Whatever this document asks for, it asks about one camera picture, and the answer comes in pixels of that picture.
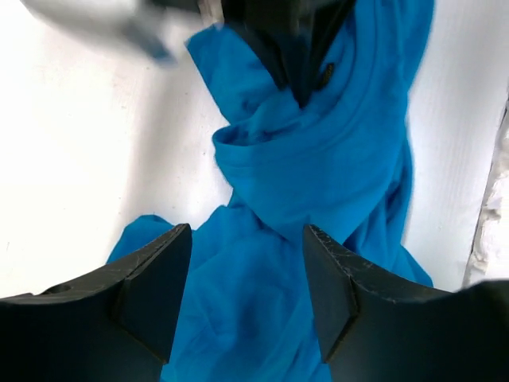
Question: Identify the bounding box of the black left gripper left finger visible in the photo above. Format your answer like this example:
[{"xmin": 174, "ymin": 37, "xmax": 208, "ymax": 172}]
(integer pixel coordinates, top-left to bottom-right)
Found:
[{"xmin": 1, "ymin": 224, "xmax": 192, "ymax": 381}]

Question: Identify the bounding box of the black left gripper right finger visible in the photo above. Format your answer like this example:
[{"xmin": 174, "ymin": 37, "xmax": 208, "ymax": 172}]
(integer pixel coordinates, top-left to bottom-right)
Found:
[{"xmin": 303, "ymin": 225, "xmax": 508, "ymax": 381}]

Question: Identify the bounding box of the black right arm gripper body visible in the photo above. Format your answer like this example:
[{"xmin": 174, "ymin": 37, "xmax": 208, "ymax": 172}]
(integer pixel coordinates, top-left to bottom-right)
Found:
[{"xmin": 151, "ymin": 0, "xmax": 356, "ymax": 108}]

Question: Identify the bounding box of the blue t shirt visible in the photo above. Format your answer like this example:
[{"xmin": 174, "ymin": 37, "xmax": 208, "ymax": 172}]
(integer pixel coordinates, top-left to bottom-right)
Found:
[{"xmin": 106, "ymin": 0, "xmax": 437, "ymax": 382}]

